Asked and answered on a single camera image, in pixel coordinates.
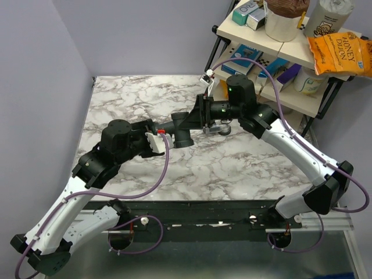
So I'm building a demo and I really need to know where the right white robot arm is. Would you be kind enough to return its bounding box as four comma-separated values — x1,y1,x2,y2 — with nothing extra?
175,74,353,228

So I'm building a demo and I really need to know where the silver small box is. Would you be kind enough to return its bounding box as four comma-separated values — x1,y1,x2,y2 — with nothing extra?
246,9,266,31

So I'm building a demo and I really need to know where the white tub brown lid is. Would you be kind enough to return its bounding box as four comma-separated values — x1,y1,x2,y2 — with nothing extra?
263,0,310,42

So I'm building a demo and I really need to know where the purple white carton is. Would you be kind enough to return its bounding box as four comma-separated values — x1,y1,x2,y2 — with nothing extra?
274,63,302,92

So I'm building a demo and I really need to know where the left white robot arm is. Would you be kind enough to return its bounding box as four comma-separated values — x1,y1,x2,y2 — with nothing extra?
10,120,173,276

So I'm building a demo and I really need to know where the grey cylindrical canister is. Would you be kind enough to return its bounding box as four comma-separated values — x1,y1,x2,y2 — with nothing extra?
304,0,355,38

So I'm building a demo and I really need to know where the orange honey dijon chip bag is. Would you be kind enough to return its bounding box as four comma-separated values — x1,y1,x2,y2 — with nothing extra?
307,32,371,78

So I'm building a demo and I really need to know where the teal green box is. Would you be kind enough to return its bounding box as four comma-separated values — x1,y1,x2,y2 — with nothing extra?
232,1,259,26

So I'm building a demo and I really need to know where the grey T pipe fitting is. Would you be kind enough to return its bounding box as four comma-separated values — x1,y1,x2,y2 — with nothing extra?
171,112,194,148

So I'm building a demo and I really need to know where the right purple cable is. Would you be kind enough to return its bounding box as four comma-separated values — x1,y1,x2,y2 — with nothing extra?
210,58,371,253

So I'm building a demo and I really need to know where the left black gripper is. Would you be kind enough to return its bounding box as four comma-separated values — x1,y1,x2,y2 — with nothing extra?
116,120,156,167

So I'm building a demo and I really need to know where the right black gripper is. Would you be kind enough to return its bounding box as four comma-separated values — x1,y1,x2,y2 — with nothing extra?
177,94,241,130

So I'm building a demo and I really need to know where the cream tiered shelf rack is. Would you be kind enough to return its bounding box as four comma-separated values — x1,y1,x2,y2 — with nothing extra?
202,0,366,145

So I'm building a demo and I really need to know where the clear plastic pipe fitting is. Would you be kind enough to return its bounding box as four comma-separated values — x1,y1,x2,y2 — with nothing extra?
203,123,231,136

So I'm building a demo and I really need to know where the orange snack bag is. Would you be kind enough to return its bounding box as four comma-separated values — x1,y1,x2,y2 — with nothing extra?
219,80,228,99

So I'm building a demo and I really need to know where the white round container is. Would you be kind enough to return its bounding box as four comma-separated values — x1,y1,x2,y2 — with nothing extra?
294,66,328,94

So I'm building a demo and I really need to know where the blue white carton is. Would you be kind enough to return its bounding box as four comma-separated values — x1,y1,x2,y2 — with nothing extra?
256,58,288,87

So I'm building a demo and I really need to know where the aluminium frame rail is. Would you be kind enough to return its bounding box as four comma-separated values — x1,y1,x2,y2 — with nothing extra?
71,210,355,233

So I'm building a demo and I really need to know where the blue product box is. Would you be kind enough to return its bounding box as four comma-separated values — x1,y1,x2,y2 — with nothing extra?
221,44,263,75

